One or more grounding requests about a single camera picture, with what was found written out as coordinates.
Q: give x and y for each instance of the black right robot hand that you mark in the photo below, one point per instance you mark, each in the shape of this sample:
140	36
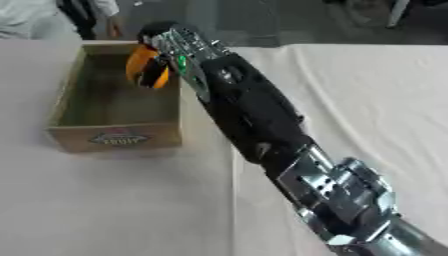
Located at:
153	30

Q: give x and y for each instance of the orange curved toy fruit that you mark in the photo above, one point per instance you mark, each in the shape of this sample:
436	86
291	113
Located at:
136	60

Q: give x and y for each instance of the silver and black right robot arm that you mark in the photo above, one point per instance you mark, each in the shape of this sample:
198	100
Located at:
251	110

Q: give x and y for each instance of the tan cardboard box green inside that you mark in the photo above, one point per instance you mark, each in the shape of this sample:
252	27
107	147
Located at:
114	136

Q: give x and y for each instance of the person's hand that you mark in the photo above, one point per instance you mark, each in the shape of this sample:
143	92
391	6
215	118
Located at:
116	26

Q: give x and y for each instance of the person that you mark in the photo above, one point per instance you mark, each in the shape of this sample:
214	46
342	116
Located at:
29	16

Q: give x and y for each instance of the white chair leg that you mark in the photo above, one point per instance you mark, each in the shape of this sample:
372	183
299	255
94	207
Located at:
398	12

